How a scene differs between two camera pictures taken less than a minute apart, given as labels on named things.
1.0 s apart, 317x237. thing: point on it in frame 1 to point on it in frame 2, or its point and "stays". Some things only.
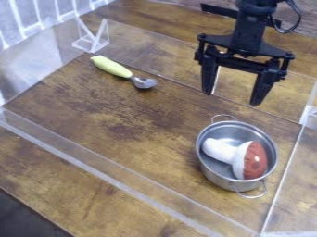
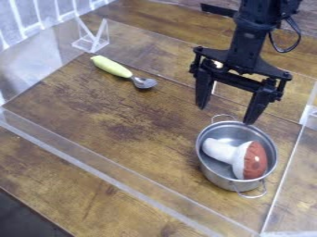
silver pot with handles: (225, 128) stays
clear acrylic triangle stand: (90, 43) stays
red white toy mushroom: (245, 155) stays
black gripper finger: (267, 80) to (261, 98)
